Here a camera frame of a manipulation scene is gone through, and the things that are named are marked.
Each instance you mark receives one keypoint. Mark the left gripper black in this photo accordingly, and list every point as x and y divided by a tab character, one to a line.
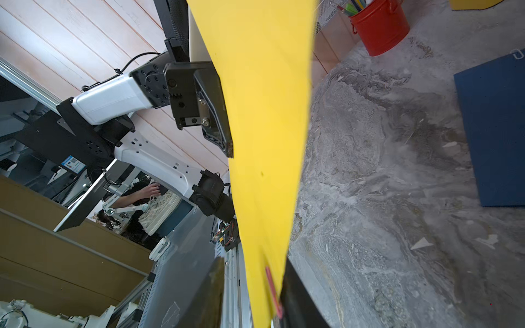
196	98

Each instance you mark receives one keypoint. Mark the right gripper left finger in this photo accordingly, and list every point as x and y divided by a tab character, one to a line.
206	307

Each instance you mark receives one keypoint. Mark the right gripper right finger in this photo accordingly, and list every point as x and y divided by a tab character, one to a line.
299	308

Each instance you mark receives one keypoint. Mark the pink paperclip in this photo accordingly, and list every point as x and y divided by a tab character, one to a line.
274	297

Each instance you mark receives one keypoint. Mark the yellow paper document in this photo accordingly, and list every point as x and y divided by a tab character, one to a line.
263	53

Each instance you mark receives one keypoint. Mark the pencils in cup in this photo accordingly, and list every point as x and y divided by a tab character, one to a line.
352	7

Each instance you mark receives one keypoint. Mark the red pencil cup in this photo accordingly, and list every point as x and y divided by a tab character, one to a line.
381	26

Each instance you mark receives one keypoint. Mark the yellow alarm clock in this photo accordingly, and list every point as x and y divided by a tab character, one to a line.
473	4

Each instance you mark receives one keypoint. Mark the blue paper document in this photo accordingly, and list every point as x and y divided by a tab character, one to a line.
491	99

